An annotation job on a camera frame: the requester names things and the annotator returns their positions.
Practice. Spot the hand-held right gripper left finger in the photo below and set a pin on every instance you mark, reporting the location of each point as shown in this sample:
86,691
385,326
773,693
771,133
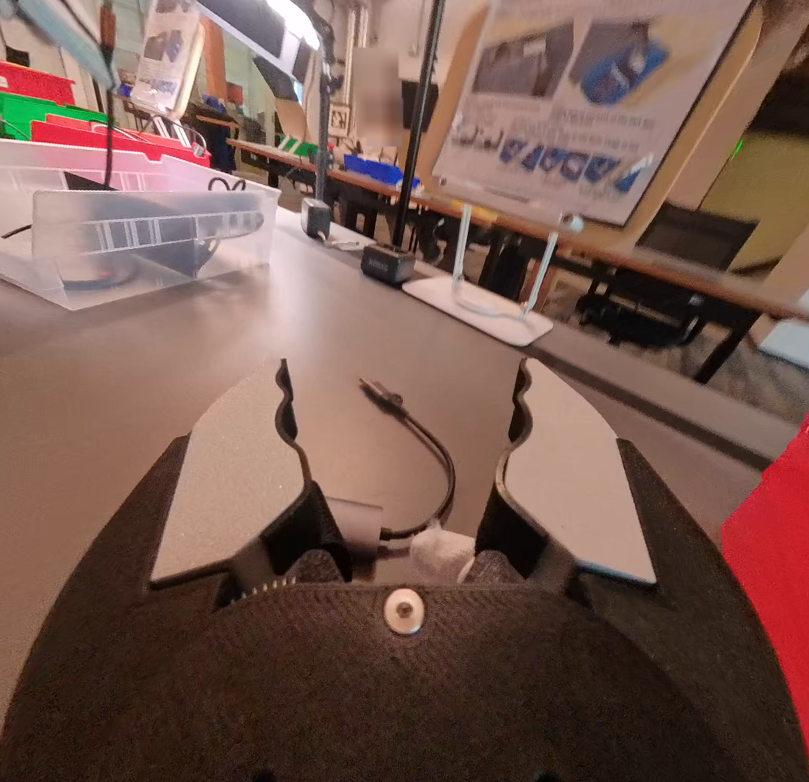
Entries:
234,478

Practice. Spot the black white marker board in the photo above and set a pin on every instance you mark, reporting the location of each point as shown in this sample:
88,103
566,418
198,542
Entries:
339,118

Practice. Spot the black mesh office chair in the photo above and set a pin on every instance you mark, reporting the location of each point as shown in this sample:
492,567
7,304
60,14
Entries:
695,235

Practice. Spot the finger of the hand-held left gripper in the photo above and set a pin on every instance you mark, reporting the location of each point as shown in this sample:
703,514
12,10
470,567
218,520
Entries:
69,39

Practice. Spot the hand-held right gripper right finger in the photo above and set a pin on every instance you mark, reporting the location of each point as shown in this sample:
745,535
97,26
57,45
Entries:
575,485

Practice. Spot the black disc floor lamp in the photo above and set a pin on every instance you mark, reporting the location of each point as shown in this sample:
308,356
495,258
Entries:
420,99

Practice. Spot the green plastic bin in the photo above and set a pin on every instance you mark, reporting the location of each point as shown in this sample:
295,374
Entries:
38,115
300,147

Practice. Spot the led panel light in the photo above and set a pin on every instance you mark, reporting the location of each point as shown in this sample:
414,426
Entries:
253,17

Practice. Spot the blue jacket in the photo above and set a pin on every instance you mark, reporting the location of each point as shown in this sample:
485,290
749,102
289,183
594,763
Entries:
221,137

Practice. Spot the black light stand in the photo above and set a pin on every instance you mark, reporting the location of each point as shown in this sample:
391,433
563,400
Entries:
324,131

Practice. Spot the instruction sheet on board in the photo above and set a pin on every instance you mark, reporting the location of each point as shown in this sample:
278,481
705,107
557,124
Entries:
165,49
458,68

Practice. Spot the person's right hand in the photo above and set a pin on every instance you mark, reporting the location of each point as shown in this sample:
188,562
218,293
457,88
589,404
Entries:
442,551

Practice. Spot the printed instruction sheet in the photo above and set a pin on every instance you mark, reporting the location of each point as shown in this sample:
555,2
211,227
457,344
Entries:
600,99

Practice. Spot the grey cube charger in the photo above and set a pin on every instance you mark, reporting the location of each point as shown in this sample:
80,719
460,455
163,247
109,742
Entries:
315,216

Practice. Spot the red plastic bin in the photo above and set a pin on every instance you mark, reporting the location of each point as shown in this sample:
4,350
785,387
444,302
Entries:
771,573
126,142
35,83

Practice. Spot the long wooden desk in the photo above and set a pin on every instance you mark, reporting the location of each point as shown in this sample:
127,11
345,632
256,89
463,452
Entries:
284,159

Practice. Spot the white board stand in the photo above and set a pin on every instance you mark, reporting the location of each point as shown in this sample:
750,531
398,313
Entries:
493,320

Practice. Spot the black rectangular device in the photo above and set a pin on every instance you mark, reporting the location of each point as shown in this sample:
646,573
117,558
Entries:
387,265

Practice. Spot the blue plastic bin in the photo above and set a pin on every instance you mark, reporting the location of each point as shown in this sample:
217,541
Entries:
373,169

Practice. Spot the clear plastic bin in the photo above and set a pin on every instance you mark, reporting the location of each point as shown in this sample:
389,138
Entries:
126,181

